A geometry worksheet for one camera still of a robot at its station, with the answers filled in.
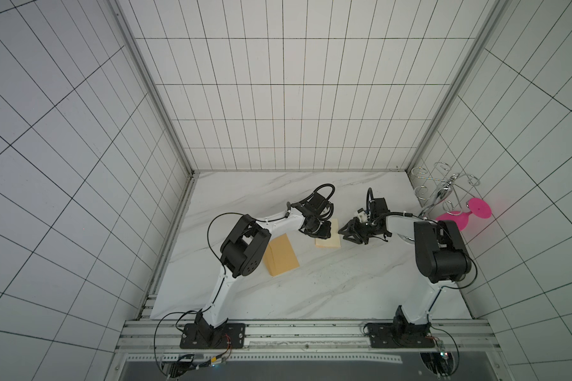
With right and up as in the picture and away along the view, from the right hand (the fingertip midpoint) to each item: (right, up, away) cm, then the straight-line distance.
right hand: (344, 229), depth 97 cm
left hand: (-9, -3, -4) cm, 10 cm away
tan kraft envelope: (-27, -9, -7) cm, 29 cm away
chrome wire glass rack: (+28, +16, -20) cm, 38 cm away
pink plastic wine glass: (+37, +11, -23) cm, 45 cm away
